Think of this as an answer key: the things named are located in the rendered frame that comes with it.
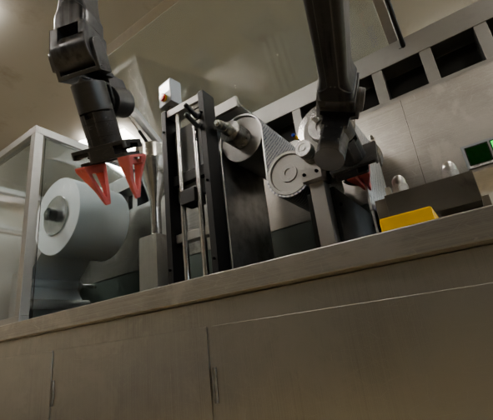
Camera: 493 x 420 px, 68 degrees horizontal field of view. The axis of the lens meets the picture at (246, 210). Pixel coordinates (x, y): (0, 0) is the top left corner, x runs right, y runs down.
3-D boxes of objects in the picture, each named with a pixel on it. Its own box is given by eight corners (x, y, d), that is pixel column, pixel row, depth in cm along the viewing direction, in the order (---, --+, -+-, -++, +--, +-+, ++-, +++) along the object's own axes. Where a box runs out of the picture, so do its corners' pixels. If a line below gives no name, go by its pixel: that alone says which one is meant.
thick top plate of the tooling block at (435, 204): (391, 223, 73) (384, 195, 75) (425, 249, 105) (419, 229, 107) (482, 200, 65) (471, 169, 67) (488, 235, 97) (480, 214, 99)
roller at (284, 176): (270, 201, 95) (264, 159, 99) (311, 220, 115) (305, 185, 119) (313, 186, 89) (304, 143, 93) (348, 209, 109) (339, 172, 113)
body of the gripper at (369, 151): (380, 165, 75) (367, 137, 71) (333, 180, 80) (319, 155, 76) (378, 146, 79) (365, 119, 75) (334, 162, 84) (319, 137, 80)
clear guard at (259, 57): (97, 62, 154) (98, 62, 154) (170, 155, 177) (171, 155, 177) (330, -119, 101) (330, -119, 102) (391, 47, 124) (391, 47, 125)
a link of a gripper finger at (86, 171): (108, 203, 69) (93, 154, 67) (141, 196, 67) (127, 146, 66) (86, 211, 62) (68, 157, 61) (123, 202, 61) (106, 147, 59)
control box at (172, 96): (155, 107, 132) (154, 84, 135) (170, 114, 137) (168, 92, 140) (167, 97, 128) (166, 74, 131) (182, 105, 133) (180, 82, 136)
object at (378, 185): (369, 209, 80) (352, 136, 86) (394, 228, 99) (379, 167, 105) (372, 209, 80) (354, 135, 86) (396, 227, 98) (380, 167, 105)
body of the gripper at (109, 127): (94, 161, 67) (83, 121, 66) (143, 148, 65) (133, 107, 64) (72, 164, 61) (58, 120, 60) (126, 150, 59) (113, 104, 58)
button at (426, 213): (382, 235, 51) (378, 218, 52) (394, 242, 57) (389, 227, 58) (436, 222, 48) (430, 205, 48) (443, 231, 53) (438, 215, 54)
